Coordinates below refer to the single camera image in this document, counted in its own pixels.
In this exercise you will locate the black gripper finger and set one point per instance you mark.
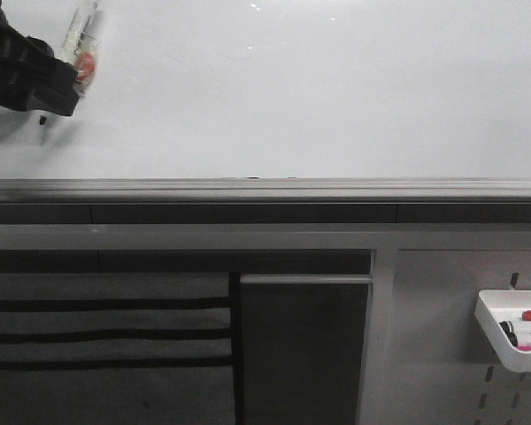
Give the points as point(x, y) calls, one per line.
point(31, 77)

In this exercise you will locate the white black-tipped whiteboard marker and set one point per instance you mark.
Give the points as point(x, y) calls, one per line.
point(79, 46)

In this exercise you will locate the grey fabric pocket organizer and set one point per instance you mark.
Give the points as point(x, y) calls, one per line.
point(118, 349)

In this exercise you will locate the dark grey panel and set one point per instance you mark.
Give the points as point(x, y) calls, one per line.
point(303, 339)

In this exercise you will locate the white slotted pegboard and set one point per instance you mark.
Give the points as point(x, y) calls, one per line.
point(426, 359)

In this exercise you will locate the black capped marker in tray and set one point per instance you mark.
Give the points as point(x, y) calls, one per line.
point(519, 333)

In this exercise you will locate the white plastic tray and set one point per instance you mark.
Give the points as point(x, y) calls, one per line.
point(495, 306)

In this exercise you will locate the grey whiteboard frame rail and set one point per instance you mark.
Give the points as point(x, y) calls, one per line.
point(264, 190)

